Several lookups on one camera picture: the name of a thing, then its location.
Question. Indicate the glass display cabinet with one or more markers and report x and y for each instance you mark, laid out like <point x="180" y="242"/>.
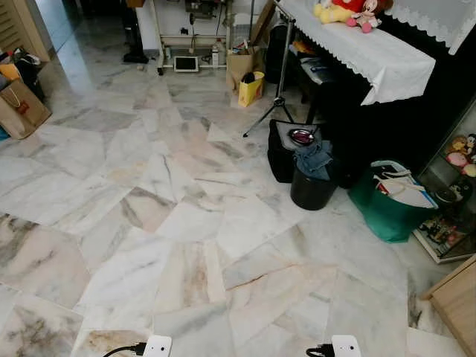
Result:
<point x="454" y="197"/>

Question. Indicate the green tote bag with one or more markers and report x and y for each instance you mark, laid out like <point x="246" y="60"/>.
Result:
<point x="390" y="216"/>

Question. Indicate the black upright piano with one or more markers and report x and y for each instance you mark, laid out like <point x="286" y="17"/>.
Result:
<point x="401" y="119"/>

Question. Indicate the light wooden cabinet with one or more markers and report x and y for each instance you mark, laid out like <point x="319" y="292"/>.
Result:
<point x="455" y="306"/>

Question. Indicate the blue denim cloth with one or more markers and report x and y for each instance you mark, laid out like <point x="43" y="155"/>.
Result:
<point x="317" y="159"/>

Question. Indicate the white lace cloth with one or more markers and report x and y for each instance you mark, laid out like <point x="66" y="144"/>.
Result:
<point x="435" y="18"/>

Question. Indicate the black bucket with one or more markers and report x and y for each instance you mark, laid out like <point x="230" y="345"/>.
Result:
<point x="311" y="192"/>

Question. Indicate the white tablecloth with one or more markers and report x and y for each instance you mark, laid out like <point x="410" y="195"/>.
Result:
<point x="364" y="52"/>

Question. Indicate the red round tin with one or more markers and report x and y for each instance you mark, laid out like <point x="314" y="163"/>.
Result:
<point x="301" y="136"/>

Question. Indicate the pink plush doll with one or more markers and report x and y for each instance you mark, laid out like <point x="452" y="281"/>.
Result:
<point x="366" y="18"/>

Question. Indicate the black piano bench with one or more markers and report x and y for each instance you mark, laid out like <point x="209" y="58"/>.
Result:
<point x="303" y="88"/>

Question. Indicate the yellow red plush toy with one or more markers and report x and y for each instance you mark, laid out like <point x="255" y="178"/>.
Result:
<point x="335" y="10"/>

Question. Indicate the black tripod stand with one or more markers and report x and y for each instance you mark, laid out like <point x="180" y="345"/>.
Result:
<point x="282" y="67"/>

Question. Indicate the yellow paper bag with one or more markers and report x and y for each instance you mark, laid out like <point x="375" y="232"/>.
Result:
<point x="251" y="91"/>

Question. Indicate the plain brown paper bag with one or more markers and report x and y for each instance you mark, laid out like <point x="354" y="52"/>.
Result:
<point x="239" y="65"/>

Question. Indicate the white sewing machine table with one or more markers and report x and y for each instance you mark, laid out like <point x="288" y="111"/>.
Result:
<point x="192" y="37"/>

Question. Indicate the brown bag with red mark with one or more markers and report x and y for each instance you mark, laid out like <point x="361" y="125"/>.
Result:
<point x="22" y="110"/>

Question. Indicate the black fabric bag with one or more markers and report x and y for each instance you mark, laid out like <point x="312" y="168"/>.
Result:
<point x="28" y="68"/>

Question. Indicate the wooden louvre door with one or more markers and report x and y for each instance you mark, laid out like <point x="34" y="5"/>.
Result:
<point x="22" y="26"/>

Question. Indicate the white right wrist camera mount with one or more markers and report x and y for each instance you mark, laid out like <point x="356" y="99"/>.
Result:
<point x="346" y="346"/>

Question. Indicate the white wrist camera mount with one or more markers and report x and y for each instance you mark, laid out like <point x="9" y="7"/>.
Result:
<point x="346" y="346"/>
<point x="158" y="346"/>

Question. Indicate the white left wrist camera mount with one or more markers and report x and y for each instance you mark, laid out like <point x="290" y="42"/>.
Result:
<point x="158" y="346"/>

